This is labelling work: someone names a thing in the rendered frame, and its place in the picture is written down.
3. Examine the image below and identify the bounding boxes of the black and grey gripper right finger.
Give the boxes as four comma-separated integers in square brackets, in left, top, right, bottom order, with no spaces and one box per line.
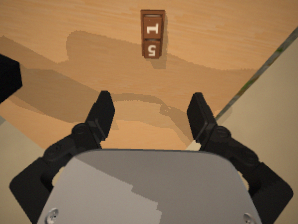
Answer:
[187,92,294,224]

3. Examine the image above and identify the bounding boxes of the brown wooden tray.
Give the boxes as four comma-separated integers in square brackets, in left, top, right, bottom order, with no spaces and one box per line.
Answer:
[140,10,165,56]

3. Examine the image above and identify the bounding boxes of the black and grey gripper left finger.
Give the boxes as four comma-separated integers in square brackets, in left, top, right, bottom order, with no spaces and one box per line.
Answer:
[9,90,115,224]

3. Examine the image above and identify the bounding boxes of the brown number cube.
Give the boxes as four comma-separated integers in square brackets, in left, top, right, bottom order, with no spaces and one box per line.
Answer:
[143,14,162,39]
[144,39,161,59]

